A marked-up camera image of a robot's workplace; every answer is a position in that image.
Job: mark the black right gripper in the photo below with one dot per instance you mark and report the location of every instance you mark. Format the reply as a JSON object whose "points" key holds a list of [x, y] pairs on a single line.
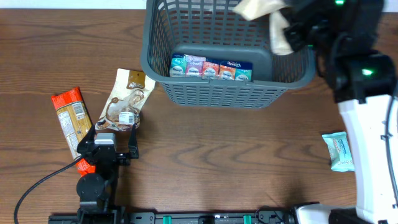
{"points": [[291, 32]]}

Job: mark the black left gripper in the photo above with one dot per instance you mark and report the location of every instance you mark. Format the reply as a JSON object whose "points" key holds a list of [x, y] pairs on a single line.
{"points": [[125, 160]]}

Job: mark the beige dried mushroom pouch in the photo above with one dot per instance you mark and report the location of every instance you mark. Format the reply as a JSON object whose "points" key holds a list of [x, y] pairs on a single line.
{"points": [[123, 106]]}

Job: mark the Kleenex tissue multipack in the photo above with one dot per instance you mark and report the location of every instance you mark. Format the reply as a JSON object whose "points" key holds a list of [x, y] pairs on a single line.
{"points": [[192, 66]]}

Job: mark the light blue snack bar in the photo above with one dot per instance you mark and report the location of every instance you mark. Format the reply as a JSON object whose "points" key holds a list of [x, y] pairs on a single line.
{"points": [[339, 151]]}

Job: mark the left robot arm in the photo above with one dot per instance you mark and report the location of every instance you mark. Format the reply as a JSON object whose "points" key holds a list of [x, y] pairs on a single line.
{"points": [[97, 190]]}

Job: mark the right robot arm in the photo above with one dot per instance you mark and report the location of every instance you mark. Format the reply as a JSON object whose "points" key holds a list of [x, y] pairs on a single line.
{"points": [[364, 85]]}

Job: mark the orange spaghetti package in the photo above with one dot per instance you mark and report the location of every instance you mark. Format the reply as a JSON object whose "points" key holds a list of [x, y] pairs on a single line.
{"points": [[73, 117]]}

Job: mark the grey plastic lattice basket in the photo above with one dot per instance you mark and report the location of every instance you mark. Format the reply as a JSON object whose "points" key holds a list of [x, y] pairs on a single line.
{"points": [[210, 28]]}

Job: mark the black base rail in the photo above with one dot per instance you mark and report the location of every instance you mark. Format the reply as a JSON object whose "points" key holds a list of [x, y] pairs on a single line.
{"points": [[258, 217]]}

